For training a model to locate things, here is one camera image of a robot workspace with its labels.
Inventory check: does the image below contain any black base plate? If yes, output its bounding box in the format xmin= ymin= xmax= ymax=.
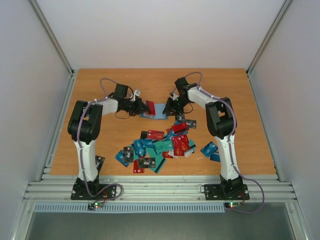
xmin=203 ymin=184 xmax=250 ymax=201
xmin=70 ymin=184 xmax=119 ymax=201

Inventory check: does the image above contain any red gold VIP card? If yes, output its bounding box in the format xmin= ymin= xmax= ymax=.
xmin=171 ymin=134 xmax=191 ymax=156

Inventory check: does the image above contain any red card with magnetic stripe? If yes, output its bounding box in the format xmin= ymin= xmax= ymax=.
xmin=171 ymin=122 xmax=189 ymax=135

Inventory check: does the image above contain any blue card far right lower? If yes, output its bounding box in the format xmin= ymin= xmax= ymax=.
xmin=210 ymin=152 xmax=221 ymax=162

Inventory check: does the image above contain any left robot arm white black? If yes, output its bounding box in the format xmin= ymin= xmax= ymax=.
xmin=67 ymin=83 xmax=150 ymax=200

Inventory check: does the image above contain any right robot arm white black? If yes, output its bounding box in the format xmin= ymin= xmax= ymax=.
xmin=163 ymin=77 xmax=243 ymax=200

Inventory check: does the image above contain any left small circuit board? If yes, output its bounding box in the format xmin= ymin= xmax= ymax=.
xmin=87 ymin=202 xmax=104 ymax=211

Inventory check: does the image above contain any small circuit board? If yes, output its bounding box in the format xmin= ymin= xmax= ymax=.
xmin=87 ymin=202 xmax=104 ymax=211
xmin=224 ymin=201 xmax=242 ymax=209

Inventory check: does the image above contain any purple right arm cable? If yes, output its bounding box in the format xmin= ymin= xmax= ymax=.
xmin=172 ymin=71 xmax=266 ymax=214

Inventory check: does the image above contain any teal leather card holder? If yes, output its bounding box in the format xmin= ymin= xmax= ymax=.
xmin=139 ymin=103 xmax=168 ymax=120

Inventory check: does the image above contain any black card near right arm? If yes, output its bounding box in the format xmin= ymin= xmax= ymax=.
xmin=183 ymin=119 xmax=197 ymax=129

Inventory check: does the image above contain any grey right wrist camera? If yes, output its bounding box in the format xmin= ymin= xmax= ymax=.
xmin=169 ymin=92 xmax=179 ymax=101

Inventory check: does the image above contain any lone black VIP card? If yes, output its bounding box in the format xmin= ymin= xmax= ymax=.
xmin=95 ymin=155 xmax=105 ymax=173

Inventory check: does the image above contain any aluminium frame rail front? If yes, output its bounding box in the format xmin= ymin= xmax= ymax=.
xmin=23 ymin=174 xmax=297 ymax=203

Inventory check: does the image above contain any right small circuit board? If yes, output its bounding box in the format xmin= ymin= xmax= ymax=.
xmin=224 ymin=201 xmax=242 ymax=209

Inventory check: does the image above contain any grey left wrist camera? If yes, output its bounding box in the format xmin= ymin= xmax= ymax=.
xmin=130 ymin=89 xmax=141 ymax=102

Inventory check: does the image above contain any teal card with black stripe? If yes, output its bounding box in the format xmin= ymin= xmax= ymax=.
xmin=154 ymin=158 xmax=166 ymax=174

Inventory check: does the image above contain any black card on red card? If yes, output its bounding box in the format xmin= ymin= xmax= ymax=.
xmin=137 ymin=157 xmax=156 ymax=169

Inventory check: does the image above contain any blue card far right upper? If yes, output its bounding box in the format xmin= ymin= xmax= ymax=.
xmin=200 ymin=141 xmax=218 ymax=158

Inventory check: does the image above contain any blue card left pile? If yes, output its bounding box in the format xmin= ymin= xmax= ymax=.
xmin=133 ymin=139 xmax=146 ymax=156

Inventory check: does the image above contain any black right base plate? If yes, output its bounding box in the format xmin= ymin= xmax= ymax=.
xmin=203 ymin=184 xmax=250 ymax=201

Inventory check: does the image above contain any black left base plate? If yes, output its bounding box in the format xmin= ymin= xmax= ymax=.
xmin=70 ymin=184 xmax=119 ymax=201

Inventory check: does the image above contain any red VIP card in pile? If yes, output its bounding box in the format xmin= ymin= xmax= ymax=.
xmin=147 ymin=130 xmax=165 ymax=141

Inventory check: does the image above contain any black card left pile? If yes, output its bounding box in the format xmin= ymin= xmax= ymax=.
xmin=123 ymin=146 xmax=134 ymax=163

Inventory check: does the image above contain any grey slotted cable duct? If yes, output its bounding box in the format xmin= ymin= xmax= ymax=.
xmin=34 ymin=202 xmax=225 ymax=214

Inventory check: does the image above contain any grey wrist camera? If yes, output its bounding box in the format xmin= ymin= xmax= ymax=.
xmin=130 ymin=89 xmax=141 ymax=102
xmin=169 ymin=92 xmax=179 ymax=101

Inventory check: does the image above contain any teal VIP card centre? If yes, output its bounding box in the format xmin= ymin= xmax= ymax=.
xmin=145 ymin=140 xmax=174 ymax=157

